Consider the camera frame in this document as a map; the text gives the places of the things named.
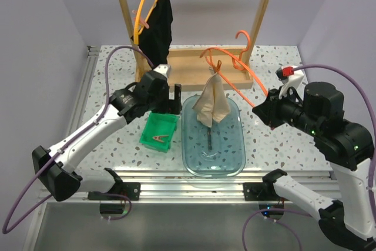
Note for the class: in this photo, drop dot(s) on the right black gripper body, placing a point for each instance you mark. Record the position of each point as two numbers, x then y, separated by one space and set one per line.
285 109

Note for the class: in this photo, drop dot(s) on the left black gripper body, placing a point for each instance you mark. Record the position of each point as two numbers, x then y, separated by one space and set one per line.
161 103

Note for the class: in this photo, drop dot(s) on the beige underwear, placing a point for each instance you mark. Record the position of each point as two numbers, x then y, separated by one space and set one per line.
212 105

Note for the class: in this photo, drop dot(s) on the black underwear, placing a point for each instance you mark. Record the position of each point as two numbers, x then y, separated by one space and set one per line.
155 41

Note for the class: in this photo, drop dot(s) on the orange plastic hanger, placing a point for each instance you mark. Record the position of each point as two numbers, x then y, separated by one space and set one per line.
237 63

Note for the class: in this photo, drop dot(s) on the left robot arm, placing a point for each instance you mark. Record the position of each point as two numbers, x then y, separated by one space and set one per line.
56 167

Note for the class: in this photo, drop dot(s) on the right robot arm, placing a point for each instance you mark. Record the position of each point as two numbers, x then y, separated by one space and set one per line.
346 146

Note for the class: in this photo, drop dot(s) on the wooden hanger rack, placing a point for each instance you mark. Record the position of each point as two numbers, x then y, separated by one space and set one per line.
187 68

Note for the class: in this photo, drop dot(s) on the green plastic bin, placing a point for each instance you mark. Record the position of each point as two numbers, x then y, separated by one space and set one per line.
159 124

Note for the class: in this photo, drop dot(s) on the clear blue plastic container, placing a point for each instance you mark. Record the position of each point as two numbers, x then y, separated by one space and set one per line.
216 152

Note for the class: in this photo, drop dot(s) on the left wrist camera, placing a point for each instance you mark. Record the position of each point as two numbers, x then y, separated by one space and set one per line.
163 69

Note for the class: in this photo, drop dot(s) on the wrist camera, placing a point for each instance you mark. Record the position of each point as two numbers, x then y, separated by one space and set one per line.
163 69
289 78

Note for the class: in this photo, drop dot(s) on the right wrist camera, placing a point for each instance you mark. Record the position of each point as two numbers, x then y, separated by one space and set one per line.
289 78

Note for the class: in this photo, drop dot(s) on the aluminium rail frame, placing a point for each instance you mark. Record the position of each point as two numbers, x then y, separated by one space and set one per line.
163 176

